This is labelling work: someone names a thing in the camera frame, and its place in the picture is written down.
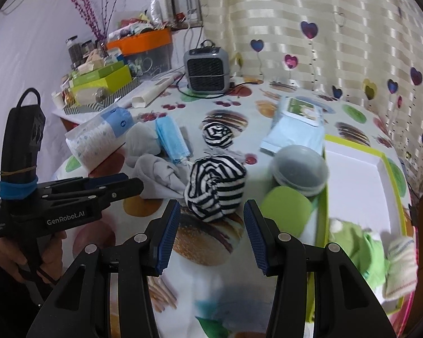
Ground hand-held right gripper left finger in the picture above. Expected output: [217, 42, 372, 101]
[26, 200, 181, 338]

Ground small striped sock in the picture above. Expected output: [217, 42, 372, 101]
[202, 121, 235, 149]

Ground beige towel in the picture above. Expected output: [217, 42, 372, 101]
[382, 236, 418, 301]

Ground stack of blue face masks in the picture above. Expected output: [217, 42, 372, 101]
[155, 117, 191, 164]

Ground clear container orange lid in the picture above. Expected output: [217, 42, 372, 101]
[106, 28, 173, 74]

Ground white box yellow-green rim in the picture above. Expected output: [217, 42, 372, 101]
[304, 134, 415, 324]

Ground grey sock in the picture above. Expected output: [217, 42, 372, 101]
[134, 155, 194, 201]

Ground dark glass jar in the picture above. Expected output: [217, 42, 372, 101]
[80, 39, 96, 60]
[66, 36, 79, 66]

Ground grey translucent round container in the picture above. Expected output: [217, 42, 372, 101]
[271, 144, 329, 198]

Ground green apple print towel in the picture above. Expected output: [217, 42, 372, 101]
[327, 217, 383, 254]

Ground grey portable heater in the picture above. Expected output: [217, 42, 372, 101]
[183, 40, 230, 94]

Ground light blue plastic package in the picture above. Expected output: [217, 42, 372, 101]
[260, 118, 325, 155]

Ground striped heart print curtain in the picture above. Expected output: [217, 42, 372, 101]
[192, 0, 423, 198]

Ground white blue tissue pack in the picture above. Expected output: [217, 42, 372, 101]
[65, 107, 132, 170]

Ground green cloth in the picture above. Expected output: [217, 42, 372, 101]
[352, 239, 391, 287]

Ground silver foil bag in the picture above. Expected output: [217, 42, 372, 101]
[148, 0, 163, 25]

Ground wet wipes pack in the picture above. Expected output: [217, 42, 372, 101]
[277, 96, 325, 128]

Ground round green lidded container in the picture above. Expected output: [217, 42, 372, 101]
[261, 186, 314, 240]

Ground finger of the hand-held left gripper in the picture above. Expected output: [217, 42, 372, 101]
[44, 178, 144, 212]
[39, 174, 129, 194]

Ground black power cable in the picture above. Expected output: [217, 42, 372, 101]
[176, 75, 265, 101]

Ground black white zigzag tray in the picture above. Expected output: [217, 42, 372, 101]
[63, 77, 142, 115]

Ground pile of assorted packets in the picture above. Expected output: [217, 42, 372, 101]
[107, 10, 170, 41]

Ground purple decorative branches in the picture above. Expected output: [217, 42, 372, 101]
[66, 0, 127, 43]

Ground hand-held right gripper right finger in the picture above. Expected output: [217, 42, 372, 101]
[243, 200, 397, 338]

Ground person's left hand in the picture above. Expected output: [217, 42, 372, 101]
[0, 232, 68, 285]

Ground large striped sock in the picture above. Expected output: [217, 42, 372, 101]
[184, 155, 248, 223]

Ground white paper roll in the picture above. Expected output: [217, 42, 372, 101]
[131, 72, 184, 108]

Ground green cardboard box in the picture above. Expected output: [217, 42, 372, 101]
[70, 60, 125, 78]
[70, 65, 133, 95]

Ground person's left forearm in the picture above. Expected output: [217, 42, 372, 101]
[0, 261, 45, 338]

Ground food print tablecloth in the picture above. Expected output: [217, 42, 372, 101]
[51, 74, 417, 338]

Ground black binder clip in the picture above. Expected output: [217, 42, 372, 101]
[409, 202, 421, 226]

